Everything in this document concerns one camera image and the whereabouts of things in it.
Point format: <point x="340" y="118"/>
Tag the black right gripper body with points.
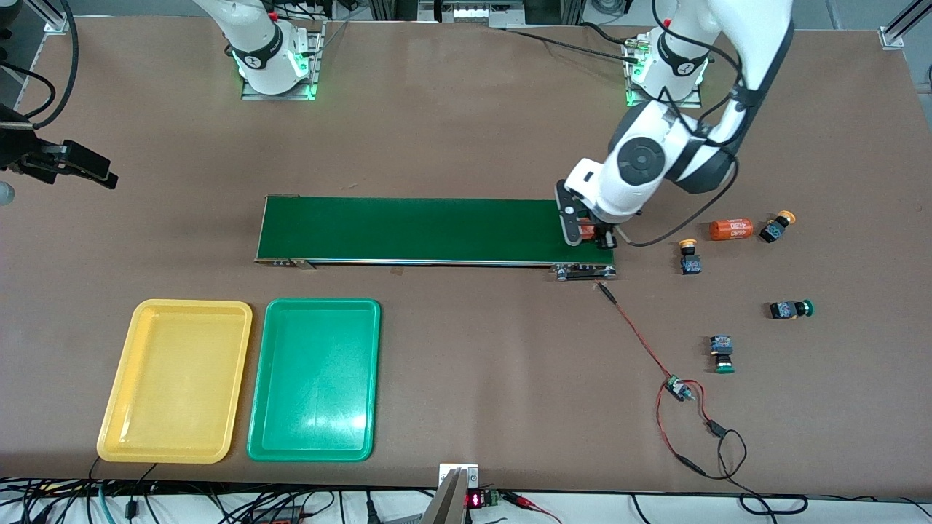
<point x="22" y="151"/>

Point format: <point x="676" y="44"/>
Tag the orange 4680 cylinder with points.
<point x="588" y="234"/>
<point x="732" y="230"/>

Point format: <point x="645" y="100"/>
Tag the yellow cap push button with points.
<point x="772" y="232"/>
<point x="691" y="265"/>

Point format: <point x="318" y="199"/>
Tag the green cap push button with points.
<point x="785" y="311"/>
<point x="721" y="343"/>

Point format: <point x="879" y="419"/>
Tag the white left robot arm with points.
<point x="641" y="160"/>

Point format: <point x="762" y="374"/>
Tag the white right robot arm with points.
<point x="255" y="36"/>

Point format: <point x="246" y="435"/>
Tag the green belt conveyor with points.
<point x="437" y="229"/>

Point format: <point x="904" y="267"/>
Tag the small black controller board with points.
<point x="677" y="388"/>

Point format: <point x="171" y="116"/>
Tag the yellow plastic tray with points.
<point x="175" y="378"/>

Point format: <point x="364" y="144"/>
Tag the red clip lead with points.
<point x="520" y="500"/>

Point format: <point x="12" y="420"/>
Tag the red digit display module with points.
<point x="475" y="501"/>

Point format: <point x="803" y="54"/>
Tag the green plastic tray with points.
<point x="313" y="378"/>

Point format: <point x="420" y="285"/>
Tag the aluminium extrusion post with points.
<point x="899" y="29"/>
<point x="45" y="14"/>

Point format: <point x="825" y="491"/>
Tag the aluminium arm base plate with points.
<point x="317" y="65"/>
<point x="684" y="103"/>

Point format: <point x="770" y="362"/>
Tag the metal frame with lights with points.
<point x="470" y="13"/>

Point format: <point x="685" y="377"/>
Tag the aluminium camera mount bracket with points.
<point x="451" y="502"/>

